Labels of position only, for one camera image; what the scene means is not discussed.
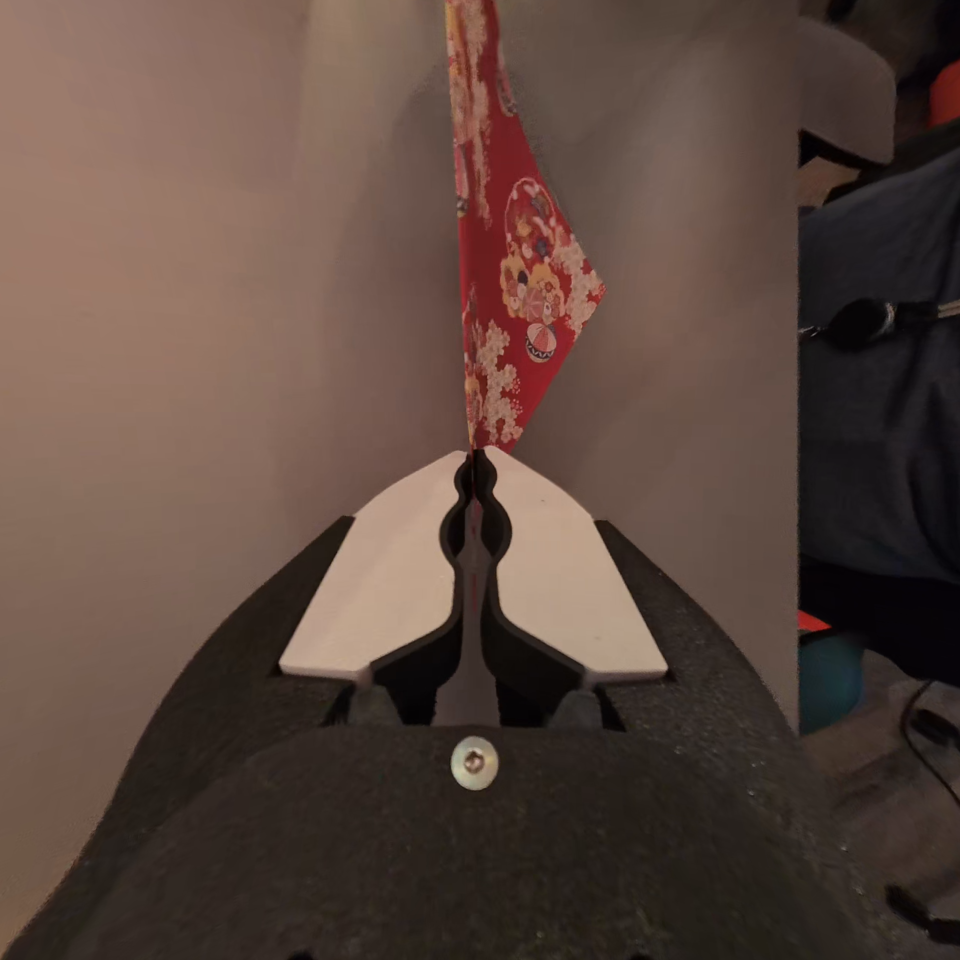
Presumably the dark cloth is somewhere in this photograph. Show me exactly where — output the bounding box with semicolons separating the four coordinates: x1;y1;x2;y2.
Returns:
798;553;960;687

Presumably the black cable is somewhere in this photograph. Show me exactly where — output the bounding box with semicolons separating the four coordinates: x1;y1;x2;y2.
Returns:
898;678;960;815

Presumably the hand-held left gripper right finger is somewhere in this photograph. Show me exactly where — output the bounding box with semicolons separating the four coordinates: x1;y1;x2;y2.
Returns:
474;445;670;730

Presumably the orange object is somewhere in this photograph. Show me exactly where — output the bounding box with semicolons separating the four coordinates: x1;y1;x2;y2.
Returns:
925;60;960;130

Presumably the red floral origami paper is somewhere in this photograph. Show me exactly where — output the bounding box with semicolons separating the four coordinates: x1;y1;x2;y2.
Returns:
442;0;607;601

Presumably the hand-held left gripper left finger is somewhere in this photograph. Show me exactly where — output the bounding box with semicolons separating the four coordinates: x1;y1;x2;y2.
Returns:
277;448;478;727

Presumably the teal ball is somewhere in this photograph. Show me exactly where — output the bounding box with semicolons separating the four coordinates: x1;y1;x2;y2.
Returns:
798;630;870;736

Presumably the black round clip with cord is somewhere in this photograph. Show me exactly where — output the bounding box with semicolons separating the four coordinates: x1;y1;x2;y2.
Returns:
798;297;960;352

